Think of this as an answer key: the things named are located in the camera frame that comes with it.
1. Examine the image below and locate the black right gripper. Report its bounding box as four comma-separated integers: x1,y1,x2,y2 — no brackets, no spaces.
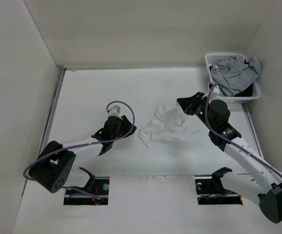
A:
177,92,215,131

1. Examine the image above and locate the white tank top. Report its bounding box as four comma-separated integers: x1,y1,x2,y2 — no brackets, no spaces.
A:
139,103,188,148

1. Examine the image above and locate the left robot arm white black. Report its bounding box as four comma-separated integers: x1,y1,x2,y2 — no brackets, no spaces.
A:
27,116,136,193

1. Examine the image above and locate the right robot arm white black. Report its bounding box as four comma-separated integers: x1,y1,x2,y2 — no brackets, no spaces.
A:
177,92,282,223

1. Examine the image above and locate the grey tank top in basket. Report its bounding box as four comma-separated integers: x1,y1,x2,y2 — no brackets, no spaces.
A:
210,56,262,97

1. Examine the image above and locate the white plastic laundry basket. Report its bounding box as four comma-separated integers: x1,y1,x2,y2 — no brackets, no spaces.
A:
205,52,262,103

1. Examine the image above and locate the black garment in basket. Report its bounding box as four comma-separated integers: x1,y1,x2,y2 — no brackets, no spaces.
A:
235,84,253,97

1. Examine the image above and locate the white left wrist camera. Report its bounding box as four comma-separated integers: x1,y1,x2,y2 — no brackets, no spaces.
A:
107,105,120,118

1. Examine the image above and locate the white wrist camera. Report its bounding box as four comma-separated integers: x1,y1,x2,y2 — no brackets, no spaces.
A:
208,83,220,96
107,105,120,118

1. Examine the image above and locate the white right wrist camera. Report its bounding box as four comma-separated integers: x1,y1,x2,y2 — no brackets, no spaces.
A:
208,83,220,96

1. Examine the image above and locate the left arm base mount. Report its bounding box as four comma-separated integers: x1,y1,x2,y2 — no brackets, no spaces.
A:
63,167,110,206

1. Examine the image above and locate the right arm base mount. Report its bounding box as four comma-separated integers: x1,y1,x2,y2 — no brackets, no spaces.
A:
195,167,243,205

